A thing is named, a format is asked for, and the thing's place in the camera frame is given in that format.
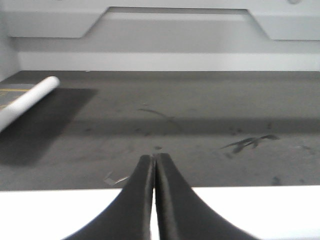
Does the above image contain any white cylindrical tube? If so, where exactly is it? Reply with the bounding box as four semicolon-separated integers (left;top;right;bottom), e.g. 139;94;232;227
0;76;60;131

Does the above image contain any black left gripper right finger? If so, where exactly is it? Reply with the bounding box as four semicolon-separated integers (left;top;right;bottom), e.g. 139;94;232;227
154;153;255;240

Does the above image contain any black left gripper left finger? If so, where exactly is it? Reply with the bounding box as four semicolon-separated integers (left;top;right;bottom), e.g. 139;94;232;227
67;155;155;240

